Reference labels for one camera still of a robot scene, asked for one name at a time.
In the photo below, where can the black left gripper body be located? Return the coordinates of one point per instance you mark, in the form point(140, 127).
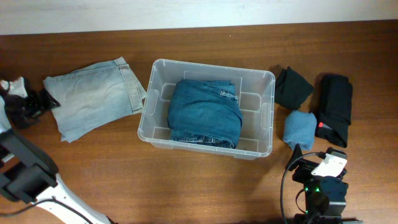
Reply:
point(34, 104)

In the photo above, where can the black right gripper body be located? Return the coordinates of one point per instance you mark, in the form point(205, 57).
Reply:
point(302, 173)

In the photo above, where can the light blue jeans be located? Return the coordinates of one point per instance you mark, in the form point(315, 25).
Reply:
point(93, 96)

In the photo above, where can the dark blue jeans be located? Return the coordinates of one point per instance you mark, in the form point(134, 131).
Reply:
point(205, 113)

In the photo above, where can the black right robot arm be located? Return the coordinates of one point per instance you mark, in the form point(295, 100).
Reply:
point(325, 200)

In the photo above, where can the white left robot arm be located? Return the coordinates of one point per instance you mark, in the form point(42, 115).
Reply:
point(35, 178)

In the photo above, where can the blue rolled cloth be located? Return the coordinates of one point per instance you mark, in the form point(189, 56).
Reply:
point(300, 129)

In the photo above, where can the black rolled garment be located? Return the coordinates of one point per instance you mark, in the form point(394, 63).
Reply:
point(334, 109)

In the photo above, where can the dark green folded cloth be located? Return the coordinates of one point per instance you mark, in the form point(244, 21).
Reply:
point(291, 89)

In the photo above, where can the clear plastic storage bin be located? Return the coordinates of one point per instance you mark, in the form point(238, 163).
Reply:
point(254, 88)

